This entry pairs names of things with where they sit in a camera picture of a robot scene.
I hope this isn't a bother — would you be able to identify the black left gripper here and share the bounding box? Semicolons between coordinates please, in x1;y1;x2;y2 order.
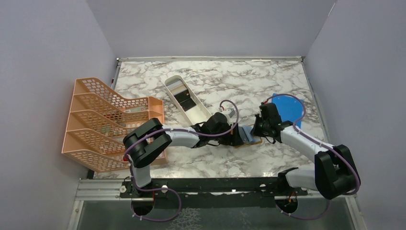
209;122;243;146

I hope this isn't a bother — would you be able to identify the yellow leather card holder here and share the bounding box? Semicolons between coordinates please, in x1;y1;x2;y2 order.
238;125;262;146

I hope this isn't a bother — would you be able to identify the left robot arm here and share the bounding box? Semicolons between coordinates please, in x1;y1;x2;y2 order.
123;112;244;197

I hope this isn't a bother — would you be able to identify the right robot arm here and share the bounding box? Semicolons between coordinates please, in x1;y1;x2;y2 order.
252;103;361;200

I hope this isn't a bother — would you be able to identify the white plastic card tray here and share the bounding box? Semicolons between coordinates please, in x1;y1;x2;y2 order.
163;75;212;125

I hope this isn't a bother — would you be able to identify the black VIP card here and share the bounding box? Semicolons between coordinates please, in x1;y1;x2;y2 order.
174;90;191;103

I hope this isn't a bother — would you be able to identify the peach plastic file rack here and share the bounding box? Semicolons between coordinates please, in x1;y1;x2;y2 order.
61;77;164;173

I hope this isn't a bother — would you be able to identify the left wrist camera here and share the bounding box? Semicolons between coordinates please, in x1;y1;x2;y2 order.
223;108;236;118

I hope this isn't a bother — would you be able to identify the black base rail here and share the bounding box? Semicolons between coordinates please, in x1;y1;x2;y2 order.
119;177;307;209

